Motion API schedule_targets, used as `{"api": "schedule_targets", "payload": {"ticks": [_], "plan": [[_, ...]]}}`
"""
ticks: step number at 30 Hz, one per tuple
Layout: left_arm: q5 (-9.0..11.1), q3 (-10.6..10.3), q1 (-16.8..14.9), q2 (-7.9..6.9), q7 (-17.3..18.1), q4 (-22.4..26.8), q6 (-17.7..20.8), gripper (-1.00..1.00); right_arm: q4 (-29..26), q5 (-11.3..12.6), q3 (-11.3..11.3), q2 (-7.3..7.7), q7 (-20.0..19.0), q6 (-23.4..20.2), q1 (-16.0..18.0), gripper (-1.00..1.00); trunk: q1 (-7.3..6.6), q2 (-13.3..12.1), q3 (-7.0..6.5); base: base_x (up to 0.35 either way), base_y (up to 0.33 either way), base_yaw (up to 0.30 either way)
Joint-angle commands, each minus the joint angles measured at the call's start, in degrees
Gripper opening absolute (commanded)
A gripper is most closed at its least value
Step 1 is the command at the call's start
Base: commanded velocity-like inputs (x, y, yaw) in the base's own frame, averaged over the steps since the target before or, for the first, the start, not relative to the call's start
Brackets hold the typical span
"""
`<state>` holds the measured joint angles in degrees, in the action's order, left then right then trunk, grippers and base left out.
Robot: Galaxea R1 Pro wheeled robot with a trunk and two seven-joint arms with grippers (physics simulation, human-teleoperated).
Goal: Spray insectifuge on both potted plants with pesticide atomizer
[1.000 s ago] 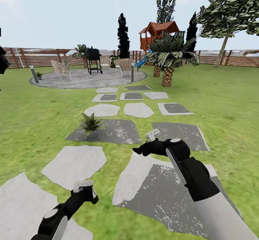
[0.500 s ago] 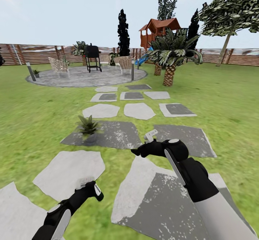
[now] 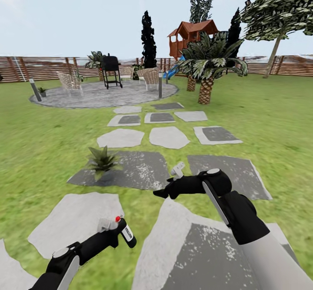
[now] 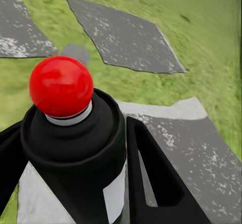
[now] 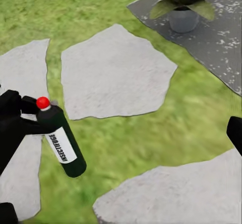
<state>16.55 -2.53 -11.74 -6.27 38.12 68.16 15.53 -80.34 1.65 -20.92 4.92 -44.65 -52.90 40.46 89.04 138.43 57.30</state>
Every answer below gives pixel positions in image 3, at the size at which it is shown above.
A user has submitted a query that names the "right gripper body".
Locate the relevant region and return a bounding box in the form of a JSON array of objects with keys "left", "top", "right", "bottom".
[{"left": 166, "top": 173, "right": 194, "bottom": 199}]

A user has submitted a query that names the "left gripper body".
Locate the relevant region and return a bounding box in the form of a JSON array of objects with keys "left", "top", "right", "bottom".
[{"left": 88, "top": 230, "right": 119, "bottom": 255}]

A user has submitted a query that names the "insectifuge atomizer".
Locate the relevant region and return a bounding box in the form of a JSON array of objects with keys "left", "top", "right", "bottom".
[{"left": 116, "top": 216, "right": 137, "bottom": 248}]

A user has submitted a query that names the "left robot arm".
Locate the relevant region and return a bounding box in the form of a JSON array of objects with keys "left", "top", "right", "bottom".
[{"left": 31, "top": 218, "right": 127, "bottom": 290}]

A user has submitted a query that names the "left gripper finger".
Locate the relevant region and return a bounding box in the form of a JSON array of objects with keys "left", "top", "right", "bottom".
[{"left": 116, "top": 223, "right": 127, "bottom": 234}]

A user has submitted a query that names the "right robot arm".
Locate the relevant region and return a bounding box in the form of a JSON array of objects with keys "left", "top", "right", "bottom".
[{"left": 153, "top": 161, "right": 313, "bottom": 290}]

